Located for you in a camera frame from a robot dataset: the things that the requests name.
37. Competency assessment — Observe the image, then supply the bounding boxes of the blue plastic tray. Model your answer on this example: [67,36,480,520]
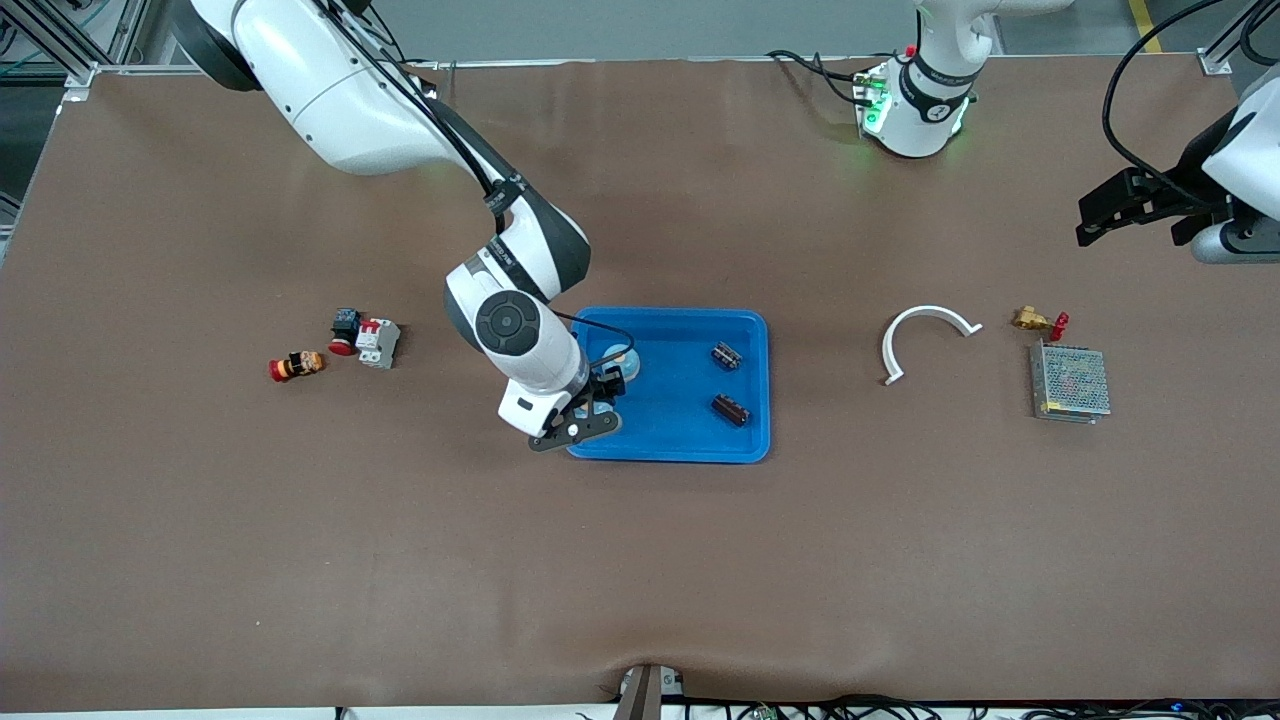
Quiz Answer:
[561,306,772,465]

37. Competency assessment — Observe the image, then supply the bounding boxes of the aluminium frame corner post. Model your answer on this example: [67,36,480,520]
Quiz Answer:
[1198,0,1266,77]
[0,0,153,101]

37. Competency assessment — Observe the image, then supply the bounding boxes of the white curved plastic clamp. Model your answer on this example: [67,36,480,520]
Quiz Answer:
[880,304,984,387]

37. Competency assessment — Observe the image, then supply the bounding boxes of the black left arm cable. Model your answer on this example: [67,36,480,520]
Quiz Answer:
[1100,0,1233,191]

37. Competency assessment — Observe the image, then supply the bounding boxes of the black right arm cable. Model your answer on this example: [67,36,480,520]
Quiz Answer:
[318,0,637,367]

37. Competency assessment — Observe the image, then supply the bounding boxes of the brass valve red handle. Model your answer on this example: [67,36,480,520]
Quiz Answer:
[1011,306,1071,342]

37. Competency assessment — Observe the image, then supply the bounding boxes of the black base cables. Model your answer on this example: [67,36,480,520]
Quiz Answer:
[766,48,873,109]

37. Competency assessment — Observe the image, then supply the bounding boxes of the white circuit breaker red switch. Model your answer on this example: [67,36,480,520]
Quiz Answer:
[355,317,402,371]

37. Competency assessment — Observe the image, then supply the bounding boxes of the red emergency button orange body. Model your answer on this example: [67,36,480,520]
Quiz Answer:
[268,350,327,384]

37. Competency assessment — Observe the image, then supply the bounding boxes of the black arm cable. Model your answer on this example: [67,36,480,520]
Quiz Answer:
[318,0,637,367]
[1100,0,1233,191]

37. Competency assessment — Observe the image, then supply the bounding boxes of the grey metal bracket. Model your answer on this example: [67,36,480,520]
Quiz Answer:
[612,663,688,720]

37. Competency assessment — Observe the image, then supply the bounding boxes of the metal mesh power supply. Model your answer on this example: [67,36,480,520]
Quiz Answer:
[1029,340,1113,426]

